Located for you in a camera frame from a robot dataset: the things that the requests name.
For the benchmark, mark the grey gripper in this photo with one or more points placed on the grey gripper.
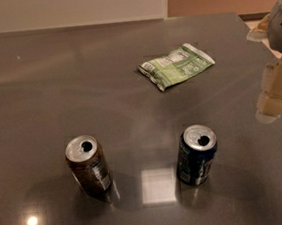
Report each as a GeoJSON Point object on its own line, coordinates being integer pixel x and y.
{"type": "Point", "coordinates": [269, 106]}

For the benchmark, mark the blue pepsi can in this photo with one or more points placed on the blue pepsi can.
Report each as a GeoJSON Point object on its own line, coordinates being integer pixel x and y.
{"type": "Point", "coordinates": [197, 148]}

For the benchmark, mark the brown soda can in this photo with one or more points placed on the brown soda can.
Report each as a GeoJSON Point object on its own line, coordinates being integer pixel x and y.
{"type": "Point", "coordinates": [88, 164]}

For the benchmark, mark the green snack bag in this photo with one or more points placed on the green snack bag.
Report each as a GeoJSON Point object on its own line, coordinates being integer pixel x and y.
{"type": "Point", "coordinates": [176, 67]}

